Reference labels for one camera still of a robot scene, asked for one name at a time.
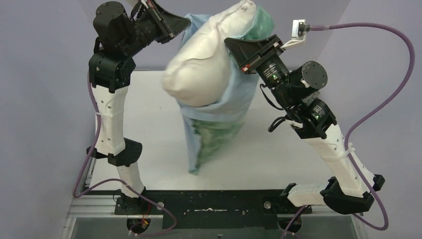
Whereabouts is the aluminium frame rail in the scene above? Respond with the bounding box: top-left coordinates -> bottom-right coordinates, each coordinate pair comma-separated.
61,69 -> 122,239

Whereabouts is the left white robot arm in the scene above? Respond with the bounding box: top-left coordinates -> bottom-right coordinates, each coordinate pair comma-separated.
89,0 -> 191,215

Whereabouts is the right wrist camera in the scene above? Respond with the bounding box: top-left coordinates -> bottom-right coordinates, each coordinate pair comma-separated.
282,19 -> 311,51

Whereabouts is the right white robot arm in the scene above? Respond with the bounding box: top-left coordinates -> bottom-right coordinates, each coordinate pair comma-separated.
224,35 -> 385,215

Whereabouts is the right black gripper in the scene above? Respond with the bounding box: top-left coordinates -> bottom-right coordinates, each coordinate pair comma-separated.
223,34 -> 297,108

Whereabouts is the green and blue pillowcase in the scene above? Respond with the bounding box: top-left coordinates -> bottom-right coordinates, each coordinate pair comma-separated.
178,6 -> 274,175

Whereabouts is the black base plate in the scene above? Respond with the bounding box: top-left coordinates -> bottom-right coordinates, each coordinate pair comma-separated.
114,189 -> 299,230

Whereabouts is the white pillow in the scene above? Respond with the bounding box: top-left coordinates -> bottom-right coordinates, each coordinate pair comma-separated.
161,0 -> 258,107

